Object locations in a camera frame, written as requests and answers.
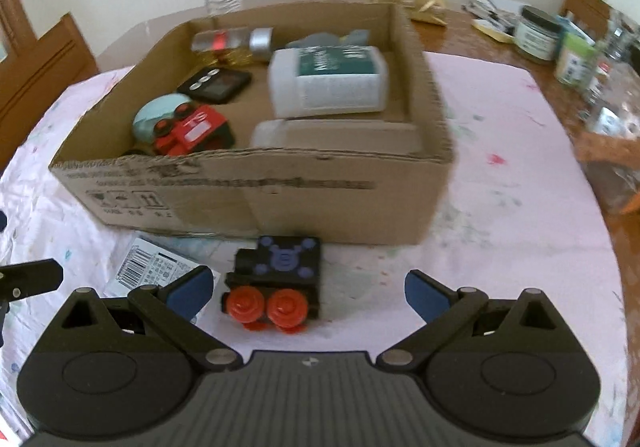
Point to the red toy vehicle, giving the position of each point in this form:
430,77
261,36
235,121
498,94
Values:
197,129

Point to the pink floral tablecloth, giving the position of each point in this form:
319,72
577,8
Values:
500,207

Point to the clear jar with black lid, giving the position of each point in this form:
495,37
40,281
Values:
607,137

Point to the teal oval object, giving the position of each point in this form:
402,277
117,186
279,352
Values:
150,119

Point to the white bottle with green label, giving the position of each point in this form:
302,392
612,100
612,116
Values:
325,82

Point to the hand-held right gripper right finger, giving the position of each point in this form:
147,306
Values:
425,296

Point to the cardboard box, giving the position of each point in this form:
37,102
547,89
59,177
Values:
225,197

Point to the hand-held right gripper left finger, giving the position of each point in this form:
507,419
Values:
192,294

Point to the black toy with red wheels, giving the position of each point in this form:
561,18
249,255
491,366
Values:
280,272

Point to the white plastic container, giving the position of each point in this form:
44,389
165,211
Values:
335,139

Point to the black digital timer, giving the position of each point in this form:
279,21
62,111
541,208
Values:
215,84

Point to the grey elephant toy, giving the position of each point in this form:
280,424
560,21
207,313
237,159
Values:
320,39

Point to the clear plastic case with label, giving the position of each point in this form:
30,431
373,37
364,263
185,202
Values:
145,264

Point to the green lidded small jar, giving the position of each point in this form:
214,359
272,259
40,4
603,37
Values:
576,59

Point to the glass jar with white label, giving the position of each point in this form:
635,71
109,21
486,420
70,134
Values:
539,34

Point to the wooden chair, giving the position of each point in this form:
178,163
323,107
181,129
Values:
585,7
45,72

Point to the bundle of pens and papers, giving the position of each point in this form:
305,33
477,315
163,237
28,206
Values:
492,14

